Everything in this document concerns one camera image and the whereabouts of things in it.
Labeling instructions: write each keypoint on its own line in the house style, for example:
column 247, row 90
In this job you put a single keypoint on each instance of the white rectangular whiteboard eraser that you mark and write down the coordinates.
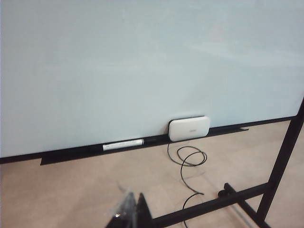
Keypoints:
column 188, row 129

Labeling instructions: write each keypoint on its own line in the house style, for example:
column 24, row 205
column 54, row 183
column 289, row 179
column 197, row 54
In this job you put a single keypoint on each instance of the white marker pen black cap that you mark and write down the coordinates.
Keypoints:
column 123, row 144

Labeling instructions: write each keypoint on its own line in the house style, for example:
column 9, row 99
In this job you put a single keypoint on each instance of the black metal whiteboard stand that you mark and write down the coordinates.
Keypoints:
column 278, row 171

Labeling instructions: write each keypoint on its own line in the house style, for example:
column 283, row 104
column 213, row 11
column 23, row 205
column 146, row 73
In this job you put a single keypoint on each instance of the white glass whiteboard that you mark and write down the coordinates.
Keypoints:
column 118, row 71

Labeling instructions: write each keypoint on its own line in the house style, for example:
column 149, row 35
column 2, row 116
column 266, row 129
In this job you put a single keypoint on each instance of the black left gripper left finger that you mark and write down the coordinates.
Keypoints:
column 123, row 213

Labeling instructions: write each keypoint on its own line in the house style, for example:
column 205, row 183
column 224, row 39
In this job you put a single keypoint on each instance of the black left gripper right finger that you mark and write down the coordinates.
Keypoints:
column 143, row 213

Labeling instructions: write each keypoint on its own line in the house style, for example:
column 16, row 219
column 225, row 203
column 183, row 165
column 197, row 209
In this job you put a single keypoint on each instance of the black caster wheel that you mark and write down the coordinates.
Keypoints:
column 223, row 192

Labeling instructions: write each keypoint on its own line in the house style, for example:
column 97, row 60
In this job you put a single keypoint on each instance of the black whiteboard marker tray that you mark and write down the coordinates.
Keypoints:
column 71, row 156

